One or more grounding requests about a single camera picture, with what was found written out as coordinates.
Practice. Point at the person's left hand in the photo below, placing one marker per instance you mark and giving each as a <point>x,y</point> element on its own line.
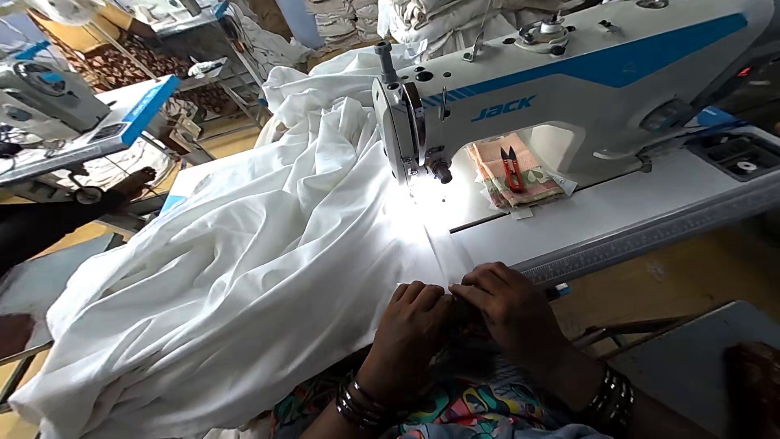
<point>408,332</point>

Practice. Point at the person's right hand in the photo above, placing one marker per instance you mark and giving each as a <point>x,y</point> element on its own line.
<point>521,320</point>

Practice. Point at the person's right fingers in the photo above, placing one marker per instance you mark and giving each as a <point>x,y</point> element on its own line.
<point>484,285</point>

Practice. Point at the person's left fingers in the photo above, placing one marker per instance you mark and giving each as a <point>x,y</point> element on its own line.
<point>420,295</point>

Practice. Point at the large white fabric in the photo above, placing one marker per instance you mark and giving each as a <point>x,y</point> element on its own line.
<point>244,268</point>

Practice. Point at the person's left forearm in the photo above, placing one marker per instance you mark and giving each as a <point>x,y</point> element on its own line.
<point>341,420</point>

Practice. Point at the person's right forearm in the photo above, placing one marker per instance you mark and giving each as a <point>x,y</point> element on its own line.
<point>615,396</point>

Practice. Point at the red thread snips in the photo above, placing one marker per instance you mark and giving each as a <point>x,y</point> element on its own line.
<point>512,174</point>

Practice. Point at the folded pink floral cloth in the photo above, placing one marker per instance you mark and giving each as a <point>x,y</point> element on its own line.
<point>487,163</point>

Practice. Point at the person's body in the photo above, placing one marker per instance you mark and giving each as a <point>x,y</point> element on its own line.
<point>469,410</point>

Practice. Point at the white sewing table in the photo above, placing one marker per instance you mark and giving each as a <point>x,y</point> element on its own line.
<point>615,213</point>

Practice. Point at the white blue sewing machine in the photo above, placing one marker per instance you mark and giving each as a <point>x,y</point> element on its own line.
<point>585,79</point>

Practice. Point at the pile of bundled white fabrics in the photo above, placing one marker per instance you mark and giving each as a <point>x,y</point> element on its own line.
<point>439,24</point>

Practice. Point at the black compartment tray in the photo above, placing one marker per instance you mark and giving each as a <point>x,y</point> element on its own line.
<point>722,160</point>

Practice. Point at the stack of folded white fabrics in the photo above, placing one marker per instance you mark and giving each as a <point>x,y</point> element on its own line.
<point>344,21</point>

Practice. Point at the dark red patterned cloth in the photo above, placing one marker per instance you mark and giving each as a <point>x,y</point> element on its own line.
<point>752,384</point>

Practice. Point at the white bobbin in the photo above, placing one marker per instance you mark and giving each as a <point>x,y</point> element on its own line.
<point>746,166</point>

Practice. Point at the heap of white cloth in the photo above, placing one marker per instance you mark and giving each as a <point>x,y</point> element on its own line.
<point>268,42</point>

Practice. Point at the sewing table with blue edge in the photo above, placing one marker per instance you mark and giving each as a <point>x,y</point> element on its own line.
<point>137,116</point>

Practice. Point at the distant sewing table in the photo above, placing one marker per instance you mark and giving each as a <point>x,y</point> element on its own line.
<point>183,21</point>

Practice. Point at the grey sewing machine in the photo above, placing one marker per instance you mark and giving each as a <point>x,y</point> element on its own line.
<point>52,100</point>

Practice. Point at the grey stool with metal frame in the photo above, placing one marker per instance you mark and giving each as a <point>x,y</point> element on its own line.
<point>52,271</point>
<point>682,360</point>

